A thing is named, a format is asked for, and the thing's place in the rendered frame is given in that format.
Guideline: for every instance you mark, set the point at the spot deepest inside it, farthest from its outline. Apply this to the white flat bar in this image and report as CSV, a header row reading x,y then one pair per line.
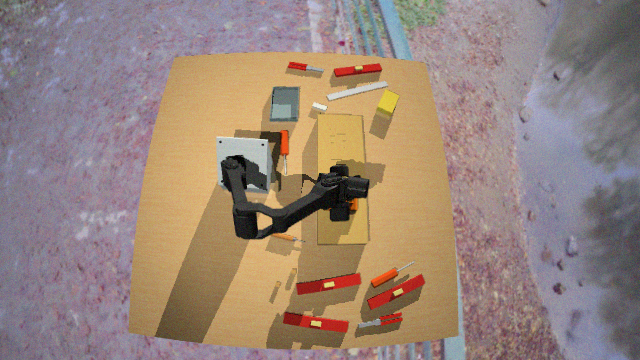
x,y
353,91

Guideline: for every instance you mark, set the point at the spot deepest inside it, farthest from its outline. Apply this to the tan rectangular wooden panel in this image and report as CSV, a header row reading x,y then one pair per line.
x,y
340,142

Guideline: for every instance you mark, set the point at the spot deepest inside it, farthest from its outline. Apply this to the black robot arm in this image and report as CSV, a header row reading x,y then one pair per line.
x,y
330,190

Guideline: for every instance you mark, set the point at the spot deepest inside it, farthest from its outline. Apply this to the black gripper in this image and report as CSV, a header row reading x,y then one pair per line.
x,y
341,212

